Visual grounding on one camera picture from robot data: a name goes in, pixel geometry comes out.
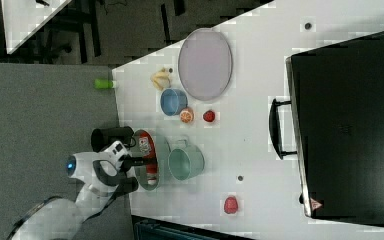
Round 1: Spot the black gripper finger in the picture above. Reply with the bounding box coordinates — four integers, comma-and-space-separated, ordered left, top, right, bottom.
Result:
135, 158, 157, 166

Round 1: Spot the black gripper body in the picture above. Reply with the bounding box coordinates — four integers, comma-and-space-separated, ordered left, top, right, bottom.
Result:
120, 155, 135, 172

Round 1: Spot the red ketchup bottle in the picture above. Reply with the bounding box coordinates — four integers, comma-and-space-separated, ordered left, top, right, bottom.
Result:
139, 131, 158, 185

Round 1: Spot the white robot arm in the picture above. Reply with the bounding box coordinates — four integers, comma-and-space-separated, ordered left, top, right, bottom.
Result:
6, 140, 157, 240

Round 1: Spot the green oval strainer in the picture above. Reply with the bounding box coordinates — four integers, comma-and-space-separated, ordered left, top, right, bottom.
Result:
132, 129, 171, 191

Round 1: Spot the green mug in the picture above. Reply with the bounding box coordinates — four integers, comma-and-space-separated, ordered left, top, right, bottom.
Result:
168, 139, 205, 181

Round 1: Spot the orange slice toy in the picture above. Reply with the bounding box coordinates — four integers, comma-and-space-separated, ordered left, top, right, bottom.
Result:
180, 107, 194, 123

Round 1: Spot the blue bowl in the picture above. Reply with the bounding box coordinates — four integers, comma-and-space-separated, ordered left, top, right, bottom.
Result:
160, 88, 188, 116

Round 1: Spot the green marker on table edge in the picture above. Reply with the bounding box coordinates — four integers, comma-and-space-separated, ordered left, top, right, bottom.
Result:
94, 79, 116, 89

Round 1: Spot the yellow banana peel toy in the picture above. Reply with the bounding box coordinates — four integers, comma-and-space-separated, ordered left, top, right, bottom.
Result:
151, 68, 171, 91

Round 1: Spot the small red strawberry toy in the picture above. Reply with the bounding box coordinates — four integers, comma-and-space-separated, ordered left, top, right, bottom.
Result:
203, 110, 215, 122

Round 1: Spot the large red strawberry toy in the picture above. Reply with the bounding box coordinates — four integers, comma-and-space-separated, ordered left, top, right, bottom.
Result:
223, 196, 239, 214

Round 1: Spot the purple round plate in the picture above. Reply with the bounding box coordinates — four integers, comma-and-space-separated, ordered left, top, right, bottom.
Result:
178, 28, 233, 101

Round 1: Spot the white side table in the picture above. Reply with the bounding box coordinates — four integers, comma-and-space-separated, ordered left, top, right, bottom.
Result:
0, 0, 73, 54

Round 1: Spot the black toaster oven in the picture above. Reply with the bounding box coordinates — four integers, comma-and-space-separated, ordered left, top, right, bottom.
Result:
285, 31, 384, 227

